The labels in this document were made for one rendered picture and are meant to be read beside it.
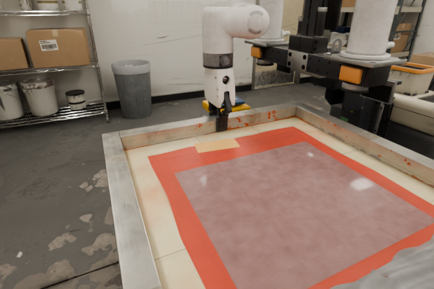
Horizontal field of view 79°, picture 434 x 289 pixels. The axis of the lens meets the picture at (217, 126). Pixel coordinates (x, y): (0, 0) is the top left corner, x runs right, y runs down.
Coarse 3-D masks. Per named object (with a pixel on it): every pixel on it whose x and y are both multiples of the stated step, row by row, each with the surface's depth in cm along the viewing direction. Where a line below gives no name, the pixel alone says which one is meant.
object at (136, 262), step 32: (160, 128) 65; (192, 128) 68; (320, 128) 72; (352, 128) 65; (384, 160) 57; (416, 160) 51; (128, 192) 42; (128, 224) 36; (128, 256) 31; (128, 288) 28; (160, 288) 28
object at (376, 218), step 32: (288, 128) 74; (256, 160) 58; (288, 160) 58; (320, 160) 58; (352, 160) 58; (288, 192) 48; (320, 192) 48; (352, 192) 48; (384, 192) 48; (352, 224) 41; (384, 224) 41; (416, 224) 41; (384, 256) 36
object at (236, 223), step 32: (160, 160) 58; (192, 160) 58; (224, 160) 58; (192, 192) 48; (224, 192) 48; (256, 192) 48; (192, 224) 41; (224, 224) 41; (256, 224) 41; (288, 224) 41; (320, 224) 41; (192, 256) 36; (224, 256) 36; (256, 256) 36; (288, 256) 36; (320, 256) 36; (352, 256) 36; (224, 288) 31; (256, 288) 31; (288, 288) 31; (320, 288) 31
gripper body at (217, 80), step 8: (232, 64) 66; (208, 72) 66; (216, 72) 63; (224, 72) 63; (232, 72) 64; (208, 80) 67; (216, 80) 63; (224, 80) 64; (232, 80) 64; (208, 88) 68; (216, 88) 64; (224, 88) 64; (232, 88) 65; (208, 96) 70; (216, 96) 65; (232, 96) 65; (216, 104) 66; (232, 104) 66
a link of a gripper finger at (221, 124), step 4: (224, 112) 66; (224, 116) 68; (216, 120) 69; (220, 120) 69; (224, 120) 69; (216, 124) 69; (220, 124) 69; (224, 124) 70; (216, 128) 70; (220, 128) 70; (224, 128) 70
